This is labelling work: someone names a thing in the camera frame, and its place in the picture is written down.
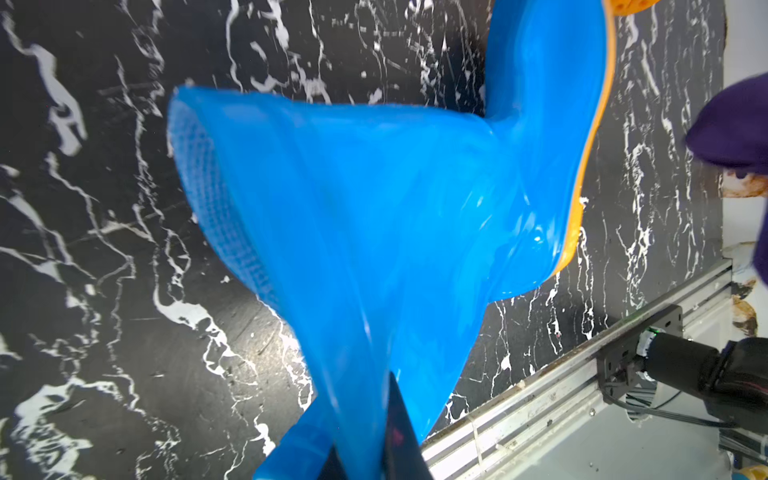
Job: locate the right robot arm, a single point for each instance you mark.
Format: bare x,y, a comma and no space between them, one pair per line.
731,382

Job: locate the blue rubber boot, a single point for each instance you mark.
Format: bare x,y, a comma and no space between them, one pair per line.
630,7
381,233

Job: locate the purple cloth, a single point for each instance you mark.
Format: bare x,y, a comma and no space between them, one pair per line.
730,132

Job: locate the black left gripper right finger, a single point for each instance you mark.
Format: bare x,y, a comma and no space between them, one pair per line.
402,458

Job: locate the aluminium front rail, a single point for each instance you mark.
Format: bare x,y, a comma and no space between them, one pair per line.
515,430

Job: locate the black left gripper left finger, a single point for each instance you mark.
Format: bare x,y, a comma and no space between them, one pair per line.
332,468

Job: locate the blue rubber boot back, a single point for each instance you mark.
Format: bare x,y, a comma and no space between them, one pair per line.
630,7

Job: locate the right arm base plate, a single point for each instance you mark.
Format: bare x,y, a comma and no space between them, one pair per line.
620,363

